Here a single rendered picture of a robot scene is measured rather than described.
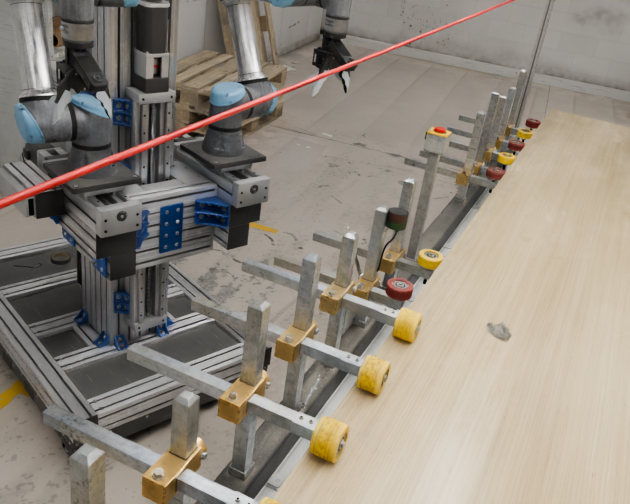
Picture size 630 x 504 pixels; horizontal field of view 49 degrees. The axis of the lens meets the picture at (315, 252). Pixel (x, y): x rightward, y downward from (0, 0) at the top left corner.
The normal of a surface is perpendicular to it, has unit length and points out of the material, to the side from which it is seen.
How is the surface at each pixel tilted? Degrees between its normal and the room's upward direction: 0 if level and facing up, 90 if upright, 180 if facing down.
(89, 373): 0
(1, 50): 90
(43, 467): 0
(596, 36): 90
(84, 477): 90
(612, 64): 90
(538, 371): 0
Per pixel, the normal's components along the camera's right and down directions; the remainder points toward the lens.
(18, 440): 0.13, -0.87
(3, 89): -0.32, 0.40
